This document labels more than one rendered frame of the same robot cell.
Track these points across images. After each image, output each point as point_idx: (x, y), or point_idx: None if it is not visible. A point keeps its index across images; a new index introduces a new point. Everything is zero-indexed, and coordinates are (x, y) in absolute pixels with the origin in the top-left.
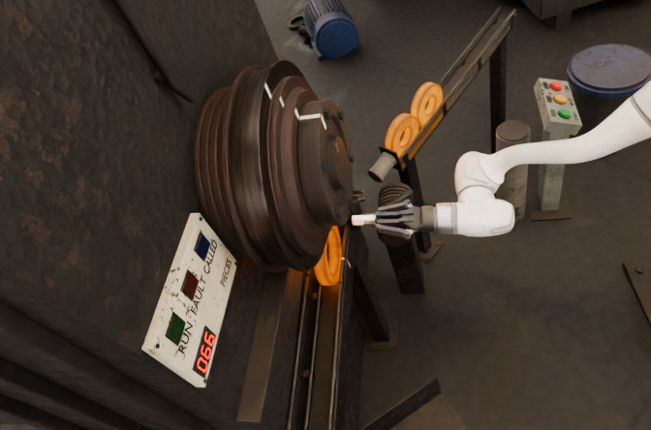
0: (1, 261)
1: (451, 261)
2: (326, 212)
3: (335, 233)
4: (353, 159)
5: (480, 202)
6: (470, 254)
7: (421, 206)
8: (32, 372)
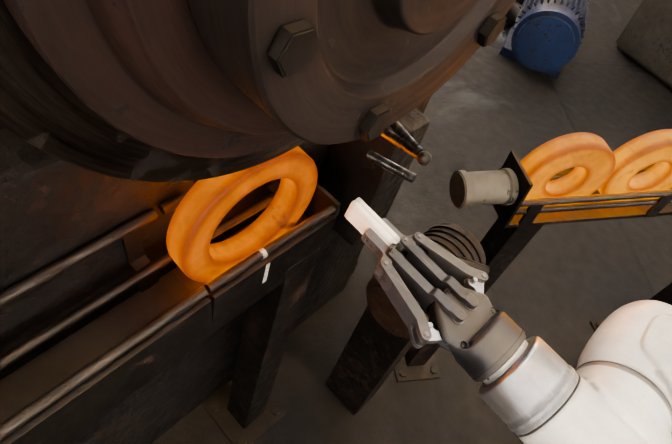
0: None
1: (428, 412)
2: None
3: (297, 197)
4: (492, 35)
5: (641, 435)
6: (462, 428)
7: (503, 312)
8: None
